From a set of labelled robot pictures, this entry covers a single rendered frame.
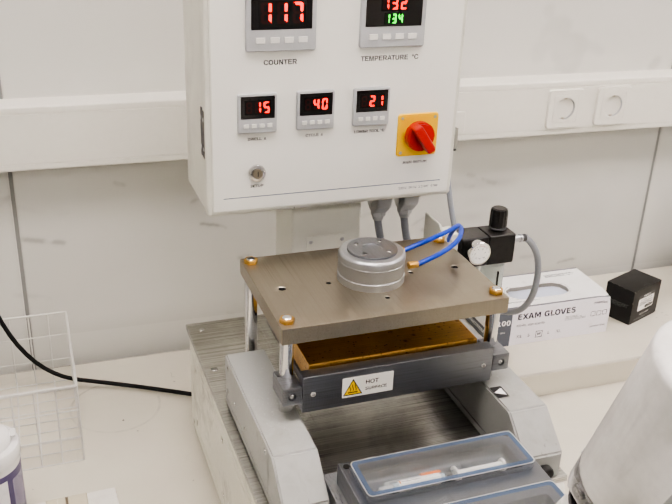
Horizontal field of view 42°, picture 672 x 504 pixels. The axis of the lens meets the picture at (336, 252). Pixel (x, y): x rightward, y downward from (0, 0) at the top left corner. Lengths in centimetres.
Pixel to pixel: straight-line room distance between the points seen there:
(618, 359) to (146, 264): 82
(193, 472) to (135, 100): 56
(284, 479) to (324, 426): 18
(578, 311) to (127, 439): 79
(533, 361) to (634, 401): 97
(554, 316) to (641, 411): 103
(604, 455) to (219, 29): 64
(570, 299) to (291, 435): 76
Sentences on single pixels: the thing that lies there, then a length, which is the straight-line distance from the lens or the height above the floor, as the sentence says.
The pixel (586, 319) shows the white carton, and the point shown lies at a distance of 161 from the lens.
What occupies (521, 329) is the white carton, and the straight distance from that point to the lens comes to 155.
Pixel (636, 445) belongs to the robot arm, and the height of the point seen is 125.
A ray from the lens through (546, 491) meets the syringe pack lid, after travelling 91.
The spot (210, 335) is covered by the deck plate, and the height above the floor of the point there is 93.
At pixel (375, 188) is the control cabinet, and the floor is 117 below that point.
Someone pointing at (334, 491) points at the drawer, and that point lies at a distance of 93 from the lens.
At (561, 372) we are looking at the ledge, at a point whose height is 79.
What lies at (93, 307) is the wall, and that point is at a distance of 154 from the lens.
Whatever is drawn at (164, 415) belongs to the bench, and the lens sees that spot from 142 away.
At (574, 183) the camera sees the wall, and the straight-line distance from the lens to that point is 177.
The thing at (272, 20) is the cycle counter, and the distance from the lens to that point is 103.
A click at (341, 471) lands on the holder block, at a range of 91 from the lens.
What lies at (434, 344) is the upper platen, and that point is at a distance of 101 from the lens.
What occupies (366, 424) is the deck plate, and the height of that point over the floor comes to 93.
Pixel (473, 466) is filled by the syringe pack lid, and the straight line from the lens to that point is 92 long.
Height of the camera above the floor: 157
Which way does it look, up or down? 25 degrees down
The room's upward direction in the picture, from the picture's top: 2 degrees clockwise
